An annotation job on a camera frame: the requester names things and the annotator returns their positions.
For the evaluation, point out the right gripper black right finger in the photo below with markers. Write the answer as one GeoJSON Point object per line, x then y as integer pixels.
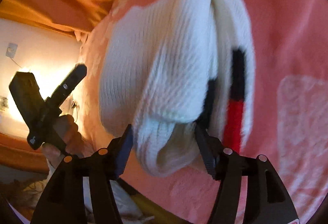
{"type": "Point", "coordinates": [210, 148]}

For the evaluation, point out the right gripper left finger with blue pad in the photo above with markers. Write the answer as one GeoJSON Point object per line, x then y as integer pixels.
{"type": "Point", "coordinates": [121, 152]}

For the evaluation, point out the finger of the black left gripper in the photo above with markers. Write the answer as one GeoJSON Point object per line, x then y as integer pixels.
{"type": "Point", "coordinates": [63, 91]}

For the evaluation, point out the white red black knit sweater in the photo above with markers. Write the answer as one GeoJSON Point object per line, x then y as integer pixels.
{"type": "Point", "coordinates": [160, 62]}

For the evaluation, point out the person's left hand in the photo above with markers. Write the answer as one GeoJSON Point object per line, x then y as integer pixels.
{"type": "Point", "coordinates": [67, 129]}

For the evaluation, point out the pink blanket with white bows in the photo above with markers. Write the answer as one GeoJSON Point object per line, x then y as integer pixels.
{"type": "Point", "coordinates": [290, 122]}

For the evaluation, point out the black camera box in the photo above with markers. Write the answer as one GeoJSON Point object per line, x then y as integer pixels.
{"type": "Point", "coordinates": [26, 95]}

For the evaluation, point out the white wall socket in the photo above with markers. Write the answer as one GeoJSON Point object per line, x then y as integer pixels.
{"type": "Point", "coordinates": [11, 50]}

